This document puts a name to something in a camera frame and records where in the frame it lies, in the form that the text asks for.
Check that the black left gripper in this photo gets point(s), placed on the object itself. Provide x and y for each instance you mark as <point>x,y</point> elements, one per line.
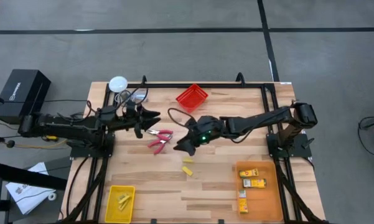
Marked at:
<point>133,119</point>

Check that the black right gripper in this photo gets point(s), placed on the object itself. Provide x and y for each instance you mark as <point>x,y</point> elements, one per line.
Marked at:
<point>205,129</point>

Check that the yellow eraser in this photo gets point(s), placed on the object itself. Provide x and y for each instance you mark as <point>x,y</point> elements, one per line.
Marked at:
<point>187,171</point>
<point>123,197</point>
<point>188,160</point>

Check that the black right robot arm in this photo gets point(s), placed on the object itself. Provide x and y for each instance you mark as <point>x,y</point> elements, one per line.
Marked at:
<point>261,118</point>

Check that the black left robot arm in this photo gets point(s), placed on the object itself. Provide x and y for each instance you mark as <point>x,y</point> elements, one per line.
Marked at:
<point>65,129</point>

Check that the red plastic mesh basket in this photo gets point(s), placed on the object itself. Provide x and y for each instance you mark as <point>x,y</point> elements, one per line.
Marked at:
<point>191,99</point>

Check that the white mushroom table lamp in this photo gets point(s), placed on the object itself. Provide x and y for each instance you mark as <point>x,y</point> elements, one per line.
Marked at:
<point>118,84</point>

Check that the yellow plastic bin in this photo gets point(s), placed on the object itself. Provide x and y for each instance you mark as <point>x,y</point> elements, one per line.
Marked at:
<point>112,214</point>

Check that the orange translucent plastic tray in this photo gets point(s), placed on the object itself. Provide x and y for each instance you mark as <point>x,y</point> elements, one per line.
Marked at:
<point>267,205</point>

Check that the white tape roll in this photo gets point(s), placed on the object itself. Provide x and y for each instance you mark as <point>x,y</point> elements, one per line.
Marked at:
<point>49,196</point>

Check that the black cardboard box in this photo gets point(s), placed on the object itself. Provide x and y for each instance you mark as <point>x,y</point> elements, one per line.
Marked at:
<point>23,93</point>

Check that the black metal beam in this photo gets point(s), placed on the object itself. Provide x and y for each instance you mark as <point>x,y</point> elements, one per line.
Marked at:
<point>28,175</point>

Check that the black round plug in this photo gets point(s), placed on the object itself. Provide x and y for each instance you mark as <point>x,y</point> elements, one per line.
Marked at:
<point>10,143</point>

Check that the white paper sheets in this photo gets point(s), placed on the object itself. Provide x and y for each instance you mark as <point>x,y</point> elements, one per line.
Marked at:
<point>25,196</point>

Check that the black aluminium table frame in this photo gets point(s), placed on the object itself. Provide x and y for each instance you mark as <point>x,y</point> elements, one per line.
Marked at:
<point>224,85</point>

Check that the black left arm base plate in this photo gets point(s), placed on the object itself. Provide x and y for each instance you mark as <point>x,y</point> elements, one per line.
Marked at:
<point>81,153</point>

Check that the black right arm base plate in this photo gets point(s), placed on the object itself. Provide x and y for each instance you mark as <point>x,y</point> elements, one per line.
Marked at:
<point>300,152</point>

